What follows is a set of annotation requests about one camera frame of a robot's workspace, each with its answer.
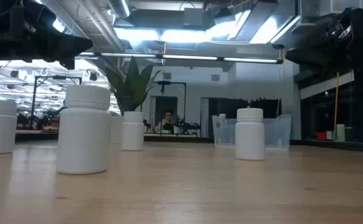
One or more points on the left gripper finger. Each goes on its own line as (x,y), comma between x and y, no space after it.
(72,46)

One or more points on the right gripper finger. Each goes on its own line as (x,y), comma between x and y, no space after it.
(312,53)

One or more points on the large white pill bottle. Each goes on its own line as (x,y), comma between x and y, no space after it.
(84,140)

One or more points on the small white pill bottle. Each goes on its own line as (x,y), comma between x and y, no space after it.
(133,133)

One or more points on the background black robot arm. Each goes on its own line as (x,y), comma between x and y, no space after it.
(187,126)

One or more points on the clear plastic basket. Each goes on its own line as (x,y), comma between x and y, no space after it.
(277,132)

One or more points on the medium white pill bottle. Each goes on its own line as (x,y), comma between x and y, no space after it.
(249,137)

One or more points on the white ceiling air unit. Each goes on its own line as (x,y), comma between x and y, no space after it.
(330,7)

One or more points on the green snake plant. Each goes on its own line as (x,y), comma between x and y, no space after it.
(133,90)

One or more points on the red box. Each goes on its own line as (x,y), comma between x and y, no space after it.
(321,136)

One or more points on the light green cup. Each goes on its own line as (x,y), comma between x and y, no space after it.
(341,133)

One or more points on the dark green cup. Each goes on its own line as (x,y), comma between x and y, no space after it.
(349,134)

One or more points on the white plant pot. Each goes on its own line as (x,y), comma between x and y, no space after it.
(116,130)

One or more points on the small bottle with white cap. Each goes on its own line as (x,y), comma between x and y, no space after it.
(222,119)

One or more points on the overhead LED light bar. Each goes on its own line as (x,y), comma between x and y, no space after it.
(187,57)

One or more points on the person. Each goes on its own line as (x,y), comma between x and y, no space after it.
(167,119)

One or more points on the grey ceiling box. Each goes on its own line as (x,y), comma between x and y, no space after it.
(193,17)

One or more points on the silver ventilation duct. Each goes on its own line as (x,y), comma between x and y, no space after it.
(120,7)

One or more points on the black metal frame stand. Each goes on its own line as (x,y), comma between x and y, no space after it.
(35,99)

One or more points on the grey wall vent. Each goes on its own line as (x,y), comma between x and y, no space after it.
(215,77)
(167,76)

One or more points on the black camera stand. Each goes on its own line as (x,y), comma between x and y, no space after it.
(162,102)

